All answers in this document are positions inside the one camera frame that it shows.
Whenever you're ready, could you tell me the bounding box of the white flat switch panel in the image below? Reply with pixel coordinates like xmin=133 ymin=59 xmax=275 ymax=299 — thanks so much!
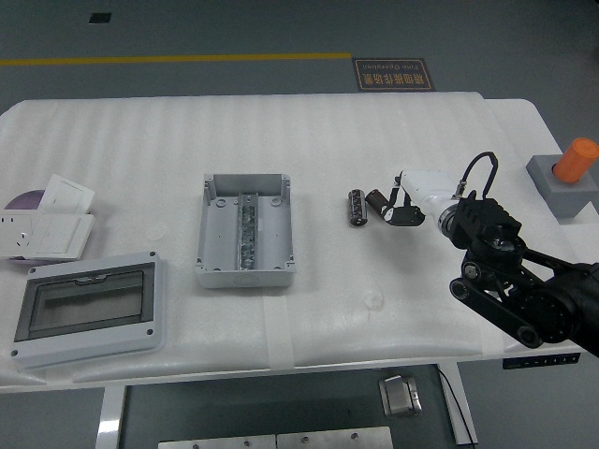
xmin=28 ymin=212 xmax=96 ymax=261

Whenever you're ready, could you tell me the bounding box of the white table leg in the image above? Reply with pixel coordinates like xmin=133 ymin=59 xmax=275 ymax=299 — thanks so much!
xmin=437 ymin=362 xmax=479 ymax=445
xmin=95 ymin=385 xmax=127 ymax=449

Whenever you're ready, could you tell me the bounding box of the white tilted switch panel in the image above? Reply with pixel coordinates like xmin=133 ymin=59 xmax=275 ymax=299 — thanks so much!
xmin=37 ymin=173 xmax=96 ymax=215

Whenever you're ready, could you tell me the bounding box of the purple disc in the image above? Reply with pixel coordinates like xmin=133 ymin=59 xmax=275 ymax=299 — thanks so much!
xmin=3 ymin=188 xmax=48 ymax=266

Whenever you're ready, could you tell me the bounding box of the grey enclosure with tinted window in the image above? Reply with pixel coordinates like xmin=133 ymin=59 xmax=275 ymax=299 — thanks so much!
xmin=9 ymin=251 xmax=168 ymax=370

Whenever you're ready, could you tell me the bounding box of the orange cylinder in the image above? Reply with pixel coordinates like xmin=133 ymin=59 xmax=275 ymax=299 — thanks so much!
xmin=554 ymin=137 xmax=599 ymax=184

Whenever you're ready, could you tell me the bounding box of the white foam mat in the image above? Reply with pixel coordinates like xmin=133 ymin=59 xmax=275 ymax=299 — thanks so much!
xmin=0 ymin=91 xmax=598 ymax=387

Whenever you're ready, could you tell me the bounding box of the open grey junction box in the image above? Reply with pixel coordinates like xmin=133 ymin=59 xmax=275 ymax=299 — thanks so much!
xmin=195 ymin=172 xmax=298 ymax=290

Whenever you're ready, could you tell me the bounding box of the black table control panel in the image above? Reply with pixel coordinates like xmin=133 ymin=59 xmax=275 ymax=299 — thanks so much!
xmin=503 ymin=352 xmax=581 ymax=370

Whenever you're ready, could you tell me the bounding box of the black floor sign orange text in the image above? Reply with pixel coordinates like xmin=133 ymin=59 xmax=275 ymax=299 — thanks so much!
xmin=351 ymin=57 xmax=437 ymax=94

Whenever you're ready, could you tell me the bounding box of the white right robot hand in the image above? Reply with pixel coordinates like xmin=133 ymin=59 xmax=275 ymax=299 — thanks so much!
xmin=379 ymin=168 xmax=460 ymax=229

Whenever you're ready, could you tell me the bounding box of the white wall socket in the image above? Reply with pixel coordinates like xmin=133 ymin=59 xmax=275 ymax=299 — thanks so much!
xmin=0 ymin=210 xmax=46 ymax=258

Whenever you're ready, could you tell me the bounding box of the silver metal pedal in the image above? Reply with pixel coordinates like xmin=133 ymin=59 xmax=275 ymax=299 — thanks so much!
xmin=377 ymin=374 xmax=425 ymax=418

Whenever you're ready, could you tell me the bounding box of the grey block holder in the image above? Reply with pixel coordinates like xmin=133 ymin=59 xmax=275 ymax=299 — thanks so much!
xmin=526 ymin=153 xmax=599 ymax=220

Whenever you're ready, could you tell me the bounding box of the grey metal plate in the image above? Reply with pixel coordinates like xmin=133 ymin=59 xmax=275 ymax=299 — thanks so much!
xmin=157 ymin=433 xmax=277 ymax=449

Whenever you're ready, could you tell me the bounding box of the perforated metal mounting rail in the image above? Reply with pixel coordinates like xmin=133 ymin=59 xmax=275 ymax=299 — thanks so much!
xmin=237 ymin=191 xmax=260 ymax=271

